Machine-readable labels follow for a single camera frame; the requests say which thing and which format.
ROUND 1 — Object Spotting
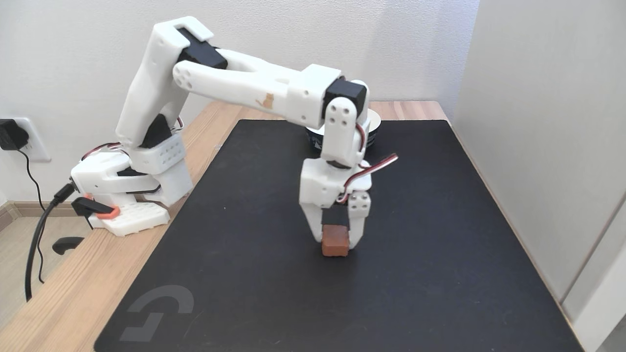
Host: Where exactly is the brown cube toy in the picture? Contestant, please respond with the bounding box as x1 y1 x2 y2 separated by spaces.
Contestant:
321 224 350 258

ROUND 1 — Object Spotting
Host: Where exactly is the navy paper bowl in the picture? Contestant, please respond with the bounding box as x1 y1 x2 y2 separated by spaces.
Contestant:
305 108 382 150

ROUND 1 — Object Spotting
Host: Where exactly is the black desk mat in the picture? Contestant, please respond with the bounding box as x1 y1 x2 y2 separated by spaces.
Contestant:
93 119 582 352

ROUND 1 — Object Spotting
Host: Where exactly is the white sliding door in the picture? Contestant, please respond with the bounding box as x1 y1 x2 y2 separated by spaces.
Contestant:
451 0 626 352

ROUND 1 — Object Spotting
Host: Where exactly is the black orange table clamp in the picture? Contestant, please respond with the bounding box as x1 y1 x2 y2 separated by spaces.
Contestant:
52 194 121 256

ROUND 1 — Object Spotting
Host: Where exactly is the black power adapter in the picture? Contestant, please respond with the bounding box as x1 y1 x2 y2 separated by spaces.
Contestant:
0 119 23 151

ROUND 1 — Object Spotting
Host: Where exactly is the red white black servo wire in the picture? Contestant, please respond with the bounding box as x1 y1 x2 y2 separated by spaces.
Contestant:
335 153 399 204

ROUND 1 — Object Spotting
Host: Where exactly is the thick black power cable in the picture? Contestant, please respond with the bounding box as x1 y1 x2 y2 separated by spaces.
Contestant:
25 183 77 302

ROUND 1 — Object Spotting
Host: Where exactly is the thin black adapter cable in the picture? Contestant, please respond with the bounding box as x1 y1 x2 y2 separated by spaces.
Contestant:
18 149 46 285

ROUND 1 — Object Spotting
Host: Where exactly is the white wall outlet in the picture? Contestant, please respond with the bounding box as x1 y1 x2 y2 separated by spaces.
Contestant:
14 117 52 163

